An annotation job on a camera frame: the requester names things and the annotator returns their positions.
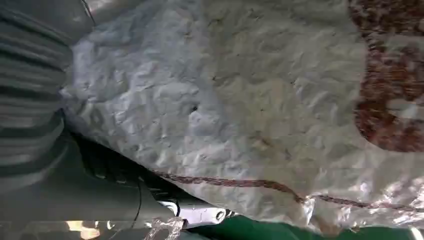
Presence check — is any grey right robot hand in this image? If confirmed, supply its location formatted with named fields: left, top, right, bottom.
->
left=0, top=110, right=230, bottom=231

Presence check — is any green conveyor belt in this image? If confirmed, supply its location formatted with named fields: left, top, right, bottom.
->
left=187, top=215, right=424, bottom=240

